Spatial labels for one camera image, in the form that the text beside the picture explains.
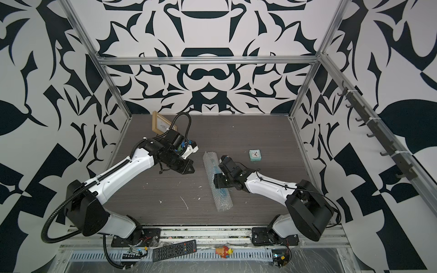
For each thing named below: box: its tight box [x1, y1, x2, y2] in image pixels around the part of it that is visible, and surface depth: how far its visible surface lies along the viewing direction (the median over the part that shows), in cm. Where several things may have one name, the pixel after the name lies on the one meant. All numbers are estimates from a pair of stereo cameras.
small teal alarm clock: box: [249, 149, 262, 162], surface depth 101 cm
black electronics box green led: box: [271, 249, 290, 268], surface depth 73 cm
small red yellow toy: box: [215, 245, 234, 259], surface depth 70 cm
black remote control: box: [151, 239, 197, 263], surface depth 71 cm
